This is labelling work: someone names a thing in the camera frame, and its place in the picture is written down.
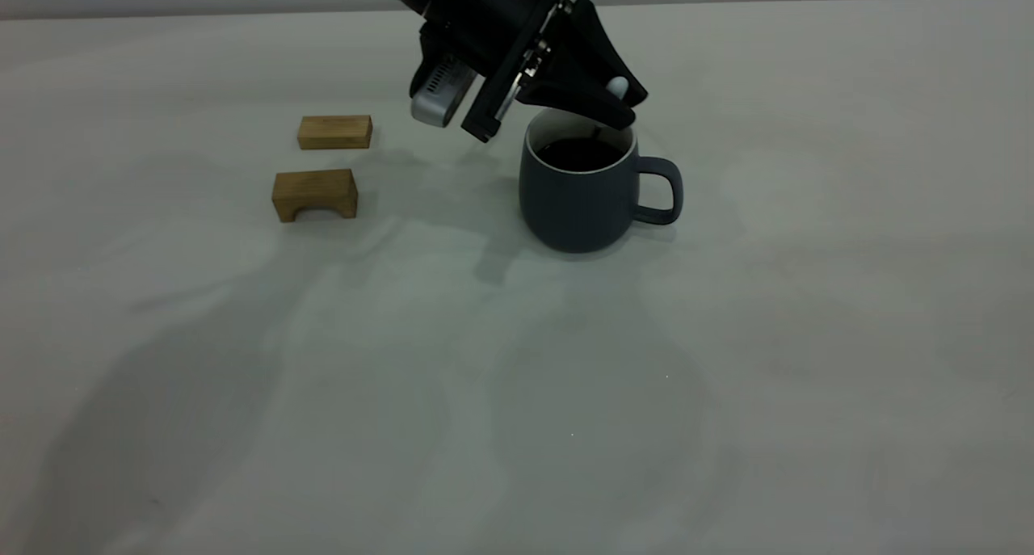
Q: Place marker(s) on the dark coffee liquid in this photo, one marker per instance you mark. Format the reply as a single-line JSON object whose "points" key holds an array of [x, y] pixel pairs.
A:
{"points": [[573, 157]]}

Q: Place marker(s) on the arched wooden block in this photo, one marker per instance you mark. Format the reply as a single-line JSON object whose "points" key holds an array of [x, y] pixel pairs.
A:
{"points": [[315, 185]]}

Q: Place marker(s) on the dark grey ceramic mug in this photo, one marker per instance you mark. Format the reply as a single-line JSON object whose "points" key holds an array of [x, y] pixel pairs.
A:
{"points": [[573, 212]]}

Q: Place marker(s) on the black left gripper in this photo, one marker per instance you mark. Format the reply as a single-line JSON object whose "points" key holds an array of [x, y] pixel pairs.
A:
{"points": [[501, 22]]}

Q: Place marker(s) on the silver grey wrist camera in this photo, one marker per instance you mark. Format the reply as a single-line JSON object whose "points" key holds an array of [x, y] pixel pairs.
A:
{"points": [[440, 94]]}

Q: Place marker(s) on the flat rectangular wooden block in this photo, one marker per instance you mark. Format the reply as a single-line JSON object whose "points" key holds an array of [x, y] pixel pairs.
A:
{"points": [[335, 133]]}

